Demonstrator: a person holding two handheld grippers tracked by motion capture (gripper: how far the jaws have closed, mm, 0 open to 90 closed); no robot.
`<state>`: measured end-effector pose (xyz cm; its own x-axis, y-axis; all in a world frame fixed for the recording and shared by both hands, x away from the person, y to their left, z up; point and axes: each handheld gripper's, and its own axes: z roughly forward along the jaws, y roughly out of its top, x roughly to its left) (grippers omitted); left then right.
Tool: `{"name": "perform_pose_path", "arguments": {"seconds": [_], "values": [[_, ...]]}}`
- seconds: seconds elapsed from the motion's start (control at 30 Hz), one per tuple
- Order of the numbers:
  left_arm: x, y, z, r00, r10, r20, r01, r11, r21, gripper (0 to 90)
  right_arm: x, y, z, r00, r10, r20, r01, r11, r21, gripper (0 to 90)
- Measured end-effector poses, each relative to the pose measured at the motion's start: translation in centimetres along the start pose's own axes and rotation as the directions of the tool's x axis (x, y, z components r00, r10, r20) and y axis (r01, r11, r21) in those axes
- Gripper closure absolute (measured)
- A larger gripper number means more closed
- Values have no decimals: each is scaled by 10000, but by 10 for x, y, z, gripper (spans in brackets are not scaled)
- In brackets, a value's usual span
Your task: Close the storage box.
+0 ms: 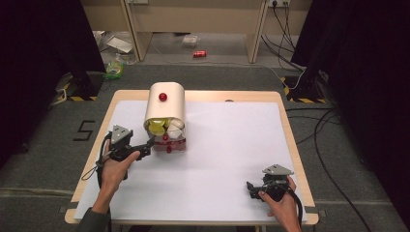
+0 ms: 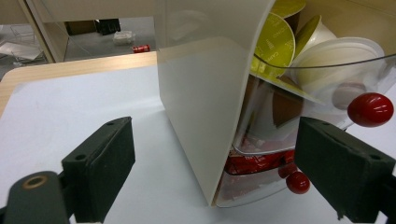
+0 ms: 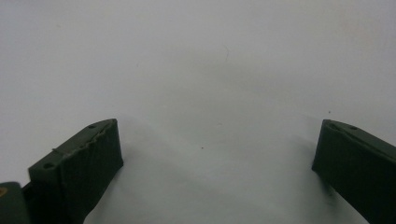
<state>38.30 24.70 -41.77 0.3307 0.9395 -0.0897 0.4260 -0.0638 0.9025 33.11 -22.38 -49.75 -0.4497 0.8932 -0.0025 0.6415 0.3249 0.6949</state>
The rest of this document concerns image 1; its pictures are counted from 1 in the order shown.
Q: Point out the person's left hand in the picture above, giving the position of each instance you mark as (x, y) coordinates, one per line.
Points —
(114, 172)

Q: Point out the white toy piece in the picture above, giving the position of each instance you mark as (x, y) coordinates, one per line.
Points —
(175, 129)

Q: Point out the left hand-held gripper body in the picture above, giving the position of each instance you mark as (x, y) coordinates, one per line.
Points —
(121, 145)

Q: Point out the person's right hand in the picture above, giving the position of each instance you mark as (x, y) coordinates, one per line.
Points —
(285, 208)

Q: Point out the clear plastic bag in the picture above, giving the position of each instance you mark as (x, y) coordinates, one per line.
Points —
(190, 40)

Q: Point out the green snack packet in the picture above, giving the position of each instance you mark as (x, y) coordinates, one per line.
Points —
(114, 69)

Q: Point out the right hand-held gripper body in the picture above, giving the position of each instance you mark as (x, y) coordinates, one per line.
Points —
(277, 185)

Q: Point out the white table mat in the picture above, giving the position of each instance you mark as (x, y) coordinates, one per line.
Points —
(225, 161)

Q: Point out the yellow toy piece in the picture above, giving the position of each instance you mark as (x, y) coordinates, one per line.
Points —
(157, 127)

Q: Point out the black curtain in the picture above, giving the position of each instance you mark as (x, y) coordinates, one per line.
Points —
(38, 64)
(370, 80)

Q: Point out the red can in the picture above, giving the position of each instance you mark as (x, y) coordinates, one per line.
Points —
(199, 53)

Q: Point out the black stand base striped tape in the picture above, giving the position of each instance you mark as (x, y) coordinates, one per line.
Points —
(303, 90)
(83, 87)

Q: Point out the beige desk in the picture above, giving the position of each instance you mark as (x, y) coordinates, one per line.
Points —
(193, 16)

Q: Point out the white paper sheet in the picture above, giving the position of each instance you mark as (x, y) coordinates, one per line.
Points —
(120, 44)

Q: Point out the white wall socket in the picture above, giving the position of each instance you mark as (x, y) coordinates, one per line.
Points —
(279, 3)

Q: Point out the cream bread box with red knob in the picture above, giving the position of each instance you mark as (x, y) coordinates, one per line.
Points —
(165, 106)

